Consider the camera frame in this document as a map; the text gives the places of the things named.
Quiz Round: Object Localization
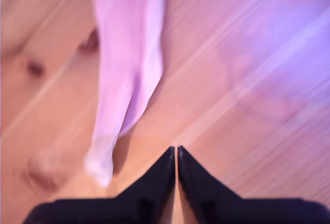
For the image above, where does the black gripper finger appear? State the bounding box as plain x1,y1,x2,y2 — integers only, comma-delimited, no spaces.
115,146,176,224
177,145,243,224

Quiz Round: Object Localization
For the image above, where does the pink frilly cuff sock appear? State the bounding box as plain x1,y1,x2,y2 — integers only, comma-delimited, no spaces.
84,0,168,188

